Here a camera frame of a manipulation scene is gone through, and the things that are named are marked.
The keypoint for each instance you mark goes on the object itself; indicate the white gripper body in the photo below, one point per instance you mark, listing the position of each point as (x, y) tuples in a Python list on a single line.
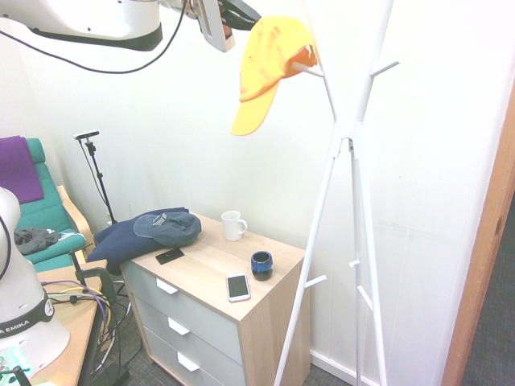
[(215, 24)]

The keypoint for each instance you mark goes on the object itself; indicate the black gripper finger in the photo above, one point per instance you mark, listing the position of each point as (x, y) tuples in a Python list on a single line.
[(247, 9), (237, 23)]

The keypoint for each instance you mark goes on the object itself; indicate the yellow baseball cap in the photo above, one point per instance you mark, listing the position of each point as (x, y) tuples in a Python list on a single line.
[(261, 52)]

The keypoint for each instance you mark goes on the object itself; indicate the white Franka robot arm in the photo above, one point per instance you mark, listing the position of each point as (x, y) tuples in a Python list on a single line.
[(100, 20)]

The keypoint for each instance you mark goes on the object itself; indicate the blue-grey baseball cap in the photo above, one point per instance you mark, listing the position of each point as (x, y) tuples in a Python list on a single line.
[(177, 233)]

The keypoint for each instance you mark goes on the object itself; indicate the white metal coat rack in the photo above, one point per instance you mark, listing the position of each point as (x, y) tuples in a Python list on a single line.
[(346, 126)]

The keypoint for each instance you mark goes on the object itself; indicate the white ceramic mug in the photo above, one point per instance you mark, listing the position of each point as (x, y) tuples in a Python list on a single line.
[(231, 227)]

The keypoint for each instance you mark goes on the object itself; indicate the black phone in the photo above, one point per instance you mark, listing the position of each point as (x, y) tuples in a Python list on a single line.
[(169, 256)]

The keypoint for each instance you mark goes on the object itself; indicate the navy blue folded sweater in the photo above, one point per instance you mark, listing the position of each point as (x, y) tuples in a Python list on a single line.
[(116, 245)]

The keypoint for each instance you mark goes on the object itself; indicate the purple cloth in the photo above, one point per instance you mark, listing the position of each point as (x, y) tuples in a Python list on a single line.
[(16, 169)]

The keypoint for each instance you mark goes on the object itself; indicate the blue glazed ceramic cup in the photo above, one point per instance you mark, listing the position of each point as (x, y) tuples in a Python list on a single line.
[(262, 272)]

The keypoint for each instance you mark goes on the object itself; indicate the green cushioned wooden armchair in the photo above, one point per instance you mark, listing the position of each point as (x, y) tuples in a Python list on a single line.
[(60, 225)]

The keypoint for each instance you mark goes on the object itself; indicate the white smartphone with black screen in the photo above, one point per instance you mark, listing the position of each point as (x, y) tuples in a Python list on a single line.
[(238, 286)]

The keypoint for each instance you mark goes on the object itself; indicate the black screw clamp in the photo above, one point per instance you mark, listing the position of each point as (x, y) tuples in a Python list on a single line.
[(105, 281)]

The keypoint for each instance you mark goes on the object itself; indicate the grey crumpled garment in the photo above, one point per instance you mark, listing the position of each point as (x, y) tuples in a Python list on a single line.
[(34, 241)]

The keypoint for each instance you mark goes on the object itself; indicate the light wood drawer dresser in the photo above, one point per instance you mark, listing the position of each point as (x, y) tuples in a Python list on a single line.
[(273, 321)]

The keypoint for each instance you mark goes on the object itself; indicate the white baseboard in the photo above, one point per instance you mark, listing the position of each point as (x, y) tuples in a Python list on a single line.
[(334, 364)]

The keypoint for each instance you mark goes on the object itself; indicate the black and silver camera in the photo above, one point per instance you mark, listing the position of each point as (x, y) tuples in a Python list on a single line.
[(86, 135)]

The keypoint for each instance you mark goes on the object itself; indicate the black camera stand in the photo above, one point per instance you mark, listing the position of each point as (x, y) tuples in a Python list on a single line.
[(98, 177)]

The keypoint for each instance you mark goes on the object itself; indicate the brown wooden door frame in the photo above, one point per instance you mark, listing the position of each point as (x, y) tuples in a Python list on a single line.
[(479, 281)]

